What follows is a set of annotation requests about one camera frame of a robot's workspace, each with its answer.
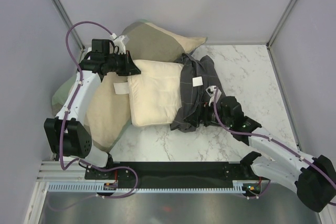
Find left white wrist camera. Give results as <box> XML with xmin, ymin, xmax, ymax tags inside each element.
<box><xmin>110</xmin><ymin>33</ymin><xmax>129</xmax><ymax>54</ymax></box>

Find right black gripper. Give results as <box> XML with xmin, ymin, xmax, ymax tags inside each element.
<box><xmin>183</xmin><ymin>99</ymin><xmax>232</xmax><ymax>128</ymax></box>

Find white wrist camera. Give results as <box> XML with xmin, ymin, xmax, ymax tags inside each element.
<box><xmin>110</xmin><ymin>33</ymin><xmax>129</xmax><ymax>54</ymax></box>
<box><xmin>205</xmin><ymin>86</ymin><xmax>222</xmax><ymax>99</ymax></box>

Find right aluminium frame post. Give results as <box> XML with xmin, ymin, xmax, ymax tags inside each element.
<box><xmin>266</xmin><ymin>0</ymin><xmax>298</xmax><ymax>50</ymax></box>

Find cream pillow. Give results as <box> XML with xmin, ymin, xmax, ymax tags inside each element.
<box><xmin>113</xmin><ymin>60</ymin><xmax>183</xmax><ymax>127</ymax></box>

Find left aluminium frame post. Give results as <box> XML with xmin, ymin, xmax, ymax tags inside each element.
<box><xmin>51</xmin><ymin>0</ymin><xmax>85</xmax><ymax>51</ymax></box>

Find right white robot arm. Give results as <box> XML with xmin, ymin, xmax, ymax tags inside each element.
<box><xmin>201</xmin><ymin>97</ymin><xmax>335</xmax><ymax>212</ymax></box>

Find aluminium frame post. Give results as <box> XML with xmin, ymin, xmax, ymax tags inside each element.
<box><xmin>51</xmin><ymin>0</ymin><xmax>85</xmax><ymax>51</ymax></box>
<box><xmin>266</xmin><ymin>0</ymin><xmax>298</xmax><ymax>50</ymax></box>

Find light blue slotted cable duct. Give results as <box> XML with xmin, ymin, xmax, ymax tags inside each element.
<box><xmin>47</xmin><ymin>182</ymin><xmax>246</xmax><ymax>194</ymax></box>

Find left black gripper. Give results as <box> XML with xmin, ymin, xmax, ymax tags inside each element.
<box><xmin>104</xmin><ymin>50</ymin><xmax>140</xmax><ymax>77</ymax></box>

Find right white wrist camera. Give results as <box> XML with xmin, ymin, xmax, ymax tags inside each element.
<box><xmin>205</xmin><ymin>86</ymin><xmax>222</xmax><ymax>99</ymax></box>

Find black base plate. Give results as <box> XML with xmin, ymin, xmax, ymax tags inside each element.
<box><xmin>83</xmin><ymin>161</ymin><xmax>271</xmax><ymax>190</ymax></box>

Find dark grey plaid pillowcase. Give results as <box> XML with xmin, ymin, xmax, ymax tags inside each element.
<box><xmin>170</xmin><ymin>53</ymin><xmax>223</xmax><ymax>133</ymax></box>

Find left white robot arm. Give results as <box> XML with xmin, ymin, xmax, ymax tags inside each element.
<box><xmin>44</xmin><ymin>36</ymin><xmax>141</xmax><ymax>179</ymax></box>

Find green beige patchwork pillow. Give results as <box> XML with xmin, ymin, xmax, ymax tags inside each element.
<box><xmin>51</xmin><ymin>19</ymin><xmax>208</xmax><ymax>154</ymax></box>

